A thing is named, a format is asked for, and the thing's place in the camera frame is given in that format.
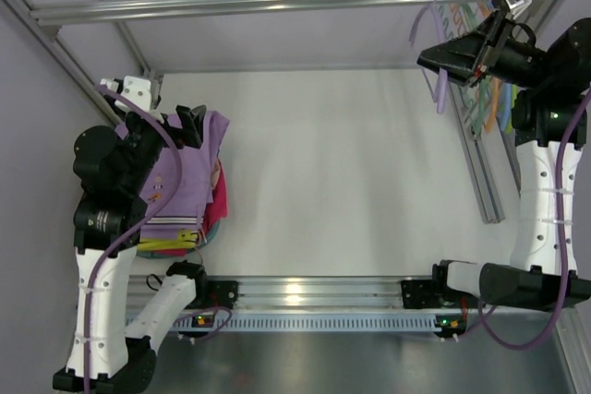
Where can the magenta cloth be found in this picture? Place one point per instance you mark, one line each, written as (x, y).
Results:
(216, 210)

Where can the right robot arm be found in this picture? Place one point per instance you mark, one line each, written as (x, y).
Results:
(549, 124)

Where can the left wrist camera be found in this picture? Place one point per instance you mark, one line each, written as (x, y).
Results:
(138, 90)

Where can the slotted cable duct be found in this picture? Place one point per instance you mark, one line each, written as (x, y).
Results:
(330, 322)

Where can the pink cloth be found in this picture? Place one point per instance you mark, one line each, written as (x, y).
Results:
(216, 174)

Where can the orange clothes hanger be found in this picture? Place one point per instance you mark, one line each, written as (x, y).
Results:
(492, 104)

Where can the yellow trousers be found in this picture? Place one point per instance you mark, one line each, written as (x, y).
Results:
(180, 240)

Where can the aluminium hanging rail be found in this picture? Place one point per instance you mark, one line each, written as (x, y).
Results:
(112, 11)

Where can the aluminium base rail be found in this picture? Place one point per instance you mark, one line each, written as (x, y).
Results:
(330, 294)

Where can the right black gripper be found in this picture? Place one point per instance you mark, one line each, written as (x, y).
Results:
(489, 53)

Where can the purple clothes hanger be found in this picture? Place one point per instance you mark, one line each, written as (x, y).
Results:
(438, 92)

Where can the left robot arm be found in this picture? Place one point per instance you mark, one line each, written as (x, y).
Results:
(110, 354)

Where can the purple trousers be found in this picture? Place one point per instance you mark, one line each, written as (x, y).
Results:
(183, 214)

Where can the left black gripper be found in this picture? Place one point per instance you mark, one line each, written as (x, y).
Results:
(174, 127)

